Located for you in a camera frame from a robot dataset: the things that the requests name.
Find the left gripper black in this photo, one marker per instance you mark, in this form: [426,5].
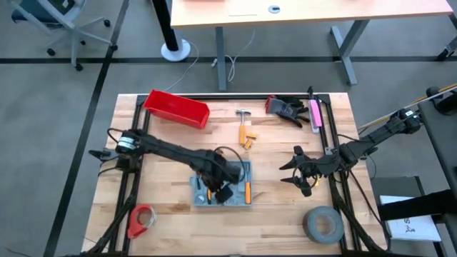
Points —
[221,171]

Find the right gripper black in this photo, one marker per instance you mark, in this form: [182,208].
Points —
[310,166]

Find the grey plastic tool case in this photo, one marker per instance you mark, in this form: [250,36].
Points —
[237,198]

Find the small orange bit holder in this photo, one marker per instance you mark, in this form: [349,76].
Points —
[248,143]

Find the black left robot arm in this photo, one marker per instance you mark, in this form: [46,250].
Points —
[168,150]

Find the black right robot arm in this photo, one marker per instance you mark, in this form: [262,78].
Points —
[378,137]

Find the pink stapler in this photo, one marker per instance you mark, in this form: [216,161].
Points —
[315,110]

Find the black work glove red cuff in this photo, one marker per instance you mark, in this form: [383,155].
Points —
[282,107]

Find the red plastic bin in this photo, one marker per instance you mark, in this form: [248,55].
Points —
[175,109]

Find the red tape dispenser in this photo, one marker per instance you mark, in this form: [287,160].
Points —
[135,221]

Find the black beam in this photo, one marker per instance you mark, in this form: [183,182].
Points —
[410,208]

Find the pole with white round base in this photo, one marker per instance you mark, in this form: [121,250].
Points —
[175,51]

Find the white paper sheet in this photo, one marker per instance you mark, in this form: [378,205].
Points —
[414,228]

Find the black cart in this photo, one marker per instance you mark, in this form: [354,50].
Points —
[442,150]

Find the wooden desk grey legs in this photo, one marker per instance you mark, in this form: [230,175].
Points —
[321,10]

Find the grey desk grommet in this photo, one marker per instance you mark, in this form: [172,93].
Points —
[274,9]

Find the white yellow rod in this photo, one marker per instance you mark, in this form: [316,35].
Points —
[439,91]

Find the grey office chair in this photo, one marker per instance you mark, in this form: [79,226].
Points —
[68,21]

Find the grey duct tape roll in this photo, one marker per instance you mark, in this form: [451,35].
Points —
[312,228]

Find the black aluminium table frame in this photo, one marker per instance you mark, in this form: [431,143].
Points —
[242,97]

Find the black clamp bracket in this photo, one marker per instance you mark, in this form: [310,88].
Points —
[100,154]
[371,152]

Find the small black post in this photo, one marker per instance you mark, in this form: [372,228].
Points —
[310,93]

